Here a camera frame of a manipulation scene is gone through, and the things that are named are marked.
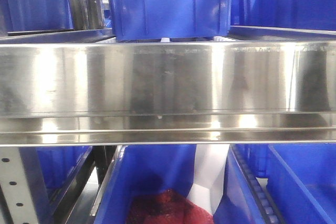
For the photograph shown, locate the lower left blue bin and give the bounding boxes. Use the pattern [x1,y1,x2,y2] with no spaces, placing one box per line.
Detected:
[35,145,93,190]

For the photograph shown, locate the upper right blue bin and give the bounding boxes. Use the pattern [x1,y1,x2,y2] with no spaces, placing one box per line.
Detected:
[230,0,335,30]

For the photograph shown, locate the grey perforated shelf upright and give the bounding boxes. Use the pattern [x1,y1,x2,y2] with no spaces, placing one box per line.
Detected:
[1,147,38,223]

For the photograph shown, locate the white plastic sheet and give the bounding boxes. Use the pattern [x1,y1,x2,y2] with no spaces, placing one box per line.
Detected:
[187,144,229,215]

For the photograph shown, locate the red mesh bag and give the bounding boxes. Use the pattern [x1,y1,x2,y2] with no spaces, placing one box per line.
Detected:
[125,189,214,224]

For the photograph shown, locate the lower right blue bin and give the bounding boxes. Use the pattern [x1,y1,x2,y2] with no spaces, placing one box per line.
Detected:
[214,144,335,223]

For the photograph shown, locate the stainless steel shelf rail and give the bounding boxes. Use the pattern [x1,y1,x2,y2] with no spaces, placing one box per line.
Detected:
[1,40,335,146]

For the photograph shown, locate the upper left blue bin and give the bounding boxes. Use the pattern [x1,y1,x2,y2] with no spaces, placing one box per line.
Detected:
[1,0,73,36]

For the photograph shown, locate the black roller track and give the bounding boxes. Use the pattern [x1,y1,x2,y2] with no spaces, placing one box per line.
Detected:
[231,145,282,223]

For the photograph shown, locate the lower middle blue bin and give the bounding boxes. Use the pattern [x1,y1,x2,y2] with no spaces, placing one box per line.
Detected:
[95,145,197,223]

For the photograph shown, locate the upper middle blue bin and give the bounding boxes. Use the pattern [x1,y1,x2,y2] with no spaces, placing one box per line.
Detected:
[110,0,231,40]

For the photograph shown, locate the blue bin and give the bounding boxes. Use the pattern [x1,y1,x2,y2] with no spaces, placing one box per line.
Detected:
[230,0,335,30]
[110,0,231,40]
[95,145,197,223]
[214,144,335,223]
[1,0,73,36]
[35,145,93,190]

